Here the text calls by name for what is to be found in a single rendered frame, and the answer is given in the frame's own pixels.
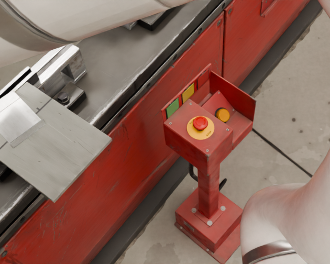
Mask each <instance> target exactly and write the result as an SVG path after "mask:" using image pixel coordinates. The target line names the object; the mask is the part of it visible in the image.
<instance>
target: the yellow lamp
mask: <svg viewBox="0 0 330 264"><path fill-rule="evenodd" d="M193 94H194V83H193V84H192V85H191V86H190V87H189V88H188V89H187V90H186V91H185V92H184V93H182V98H183V103H184V102H185V101H186V100H187V99H188V98H189V97H190V96H192V95H193Z"/></svg>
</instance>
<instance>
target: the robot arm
mask: <svg viewBox="0 0 330 264"><path fill-rule="evenodd" d="M191 1H194V0H0V67H3V66H6V65H9V64H12V63H15V62H18V61H21V60H25V59H28V58H31V57H34V56H37V55H39V54H42V53H45V52H48V51H51V50H54V49H57V48H60V47H63V46H66V45H69V44H71V43H74V42H77V41H80V40H82V39H85V38H88V37H91V36H93V35H97V34H100V33H102V32H105V31H108V30H111V29H113V28H116V27H119V26H122V25H125V24H128V23H131V22H134V21H136V20H139V19H142V18H145V17H148V16H151V15H154V14H156V13H159V12H162V11H164V10H167V9H171V8H173V7H176V6H180V5H183V4H186V3H188V2H191ZM318 2H319V3H320V5H321V6H322V8H323V9H324V10H325V12H326V14H327V15H328V17H329V18H330V0H318ZM240 246H241V256H242V262H243V264H330V149H329V151H328V153H327V155H326V156H325V158H324V160H323V161H322V163H321V164H320V166H319V167H318V169H317V170H316V171H315V173H314V175H313V176H312V178H311V179H310V181H309V182H308V183H285V184H274V185H272V186H268V187H266V188H263V189H261V190H259V191H257V192H256V193H254V194H253V195H252V196H251V197H250V198H249V200H248V201H247V203H246V205H245V207H244V209H243V213H242V216H241V222H240Z"/></svg>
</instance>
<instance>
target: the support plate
mask: <svg viewBox="0 0 330 264"><path fill-rule="evenodd" d="M15 93H16V94H17V95H18V96H19V97H20V98H21V99H22V100H23V101H24V102H25V103H26V104H27V105H28V107H29V108H30V109H31V110H32V111H33V112H34V113H36V112H38V110H37V109H36V108H39V109H41V108H42V107H43V106H44V105H45V104H46V102H47V101H49V100H50V99H51V97H49V96H48V95H46V94H45V93H43V92H42V91H40V90H39V89H37V88H36V87H34V86H33V85H31V84H30V83H28V82H26V83H25V84H24V85H23V86H22V87H21V88H19V89H18V90H17V91H16V92H15ZM37 116H38V117H39V118H40V119H43V120H44V122H45V125H44V126H43V127H41V128H40V129H39V130H38V131H36V132H35V133H34V134H32V135H31V136H30V137H28V138H27V139H26V140H24V141H23V142H22V143H20V144H19V145H18V146H16V147H15V148H13V147H12V146H11V145H10V144H9V142H8V143H7V144H6V145H5V146H4V147H3V148H2V149H1V150H0V162H2V163H3V164H4V165H6V166H7V167H9V168H10V169H11V170H12V171H14V172H15V173H16V174H17V175H19V176H20V177H21V178H23V179H24V180H25V181H27V182H28V183H29V184H30V185H32V186H33V187H34V188H36V189H37V190H38V191H39V192H41V193H42V194H43V195H45V196H46V197H47V198H48V199H50V200H51V201H53V202H54V203H55V202H56V201H57V200H58V199H59V197H60V196H61V195H62V194H63V193H64V192H65V191H66V190H67V189H68V188H69V187H70V186H71V184H72V183H73V182H74V181H75V180H76V179H77V178H78V177H79V176H80V175H81V174H82V173H83V172H84V170H85V169H86V168H87V167H88V166H89V165H90V164H91V163H92V162H93V161H94V160H95V159H96V157H97V156H98V155H99V154H100V153H101V152H102V151H103V150H104V149H105V148H106V147H107V146H108V145H109V143H110V142H111V141H112V138H111V137H109V136H108V135H106V134H105V133H103V132H102V131H100V130H99V129H97V128H96V127H94V126H93V125H91V124H90V123H88V122H87V121H85V120H84V119H82V118H81V117H79V116H78V115H76V114H75V113H73V112H72V111H70V110H69V109H67V108H66V107H64V106H63V105H61V104H60V103H58V102H57V101H55V100H54V99H52V100H51V101H50V102H49V103H48V104H47V105H46V106H45V107H44V108H43V109H42V110H41V111H40V112H39V113H38V114H37ZM6 141H7V140H6V139H5V138H4V137H3V136H2V135H1V134H0V147H1V146H2V145H3V144H4V143H5V142H6Z"/></svg>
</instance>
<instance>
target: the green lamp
mask: <svg viewBox="0 0 330 264"><path fill-rule="evenodd" d="M178 108H179V101H178V98H177V99H176V100H175V101H174V102H173V103H172V104H171V105H170V106H169V107H168V108H167V118H169V117H170V116H171V115H172V114H173V113H174V112H175V111H176V110H177V109H178Z"/></svg>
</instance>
